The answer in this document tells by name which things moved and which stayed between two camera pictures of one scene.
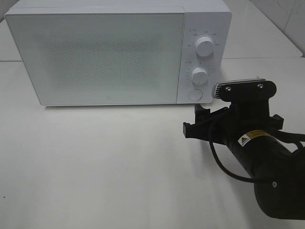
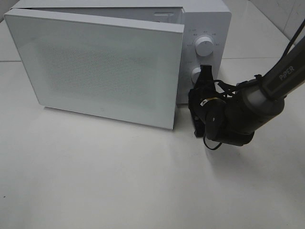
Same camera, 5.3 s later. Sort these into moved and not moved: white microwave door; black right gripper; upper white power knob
Moved: black right gripper; white microwave door
Not moved: upper white power knob
